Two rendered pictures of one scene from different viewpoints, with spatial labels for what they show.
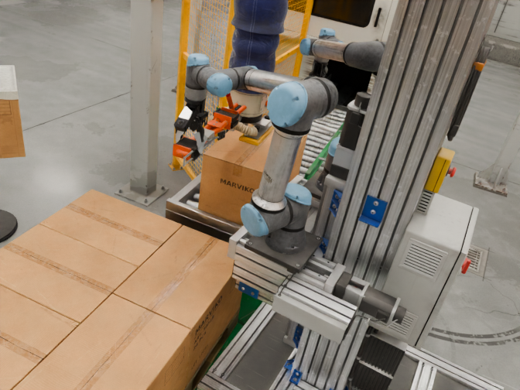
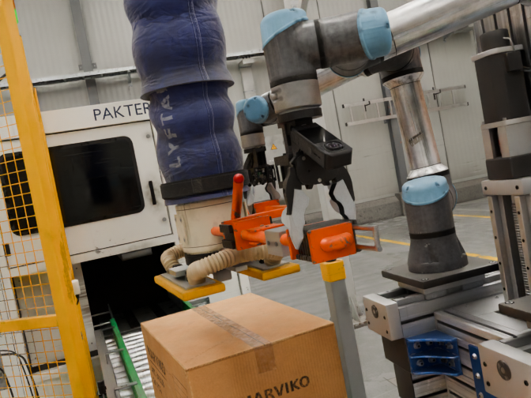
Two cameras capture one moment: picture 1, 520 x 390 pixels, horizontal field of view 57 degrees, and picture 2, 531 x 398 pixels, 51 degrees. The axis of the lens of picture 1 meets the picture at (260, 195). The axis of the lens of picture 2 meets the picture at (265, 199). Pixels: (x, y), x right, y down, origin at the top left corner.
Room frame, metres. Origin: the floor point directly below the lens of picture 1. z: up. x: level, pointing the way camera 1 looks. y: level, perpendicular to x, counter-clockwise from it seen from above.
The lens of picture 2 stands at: (0.96, 0.88, 1.37)
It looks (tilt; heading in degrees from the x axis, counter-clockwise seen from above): 3 degrees down; 323
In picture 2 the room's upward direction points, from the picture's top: 11 degrees counter-clockwise
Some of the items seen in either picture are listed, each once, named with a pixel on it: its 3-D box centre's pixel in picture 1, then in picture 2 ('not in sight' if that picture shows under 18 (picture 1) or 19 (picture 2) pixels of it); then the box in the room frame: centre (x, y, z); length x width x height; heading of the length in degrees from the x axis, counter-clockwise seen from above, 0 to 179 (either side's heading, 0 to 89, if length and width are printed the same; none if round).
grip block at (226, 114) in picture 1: (225, 118); (246, 231); (1.94, 0.21, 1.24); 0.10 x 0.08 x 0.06; 75
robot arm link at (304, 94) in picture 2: (194, 92); (295, 99); (1.62, 0.29, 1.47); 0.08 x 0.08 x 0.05
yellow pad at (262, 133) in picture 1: (261, 125); (254, 260); (2.16, 0.05, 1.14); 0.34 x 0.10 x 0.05; 165
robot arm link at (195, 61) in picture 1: (197, 71); (290, 49); (1.61, 0.29, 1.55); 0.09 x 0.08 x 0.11; 47
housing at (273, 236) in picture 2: (203, 137); (288, 239); (1.73, 0.27, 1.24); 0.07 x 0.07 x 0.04; 75
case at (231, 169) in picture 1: (254, 173); (238, 388); (2.37, 0.05, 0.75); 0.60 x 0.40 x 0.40; 166
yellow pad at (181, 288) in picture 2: not in sight; (185, 276); (2.21, 0.23, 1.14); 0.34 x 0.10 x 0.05; 165
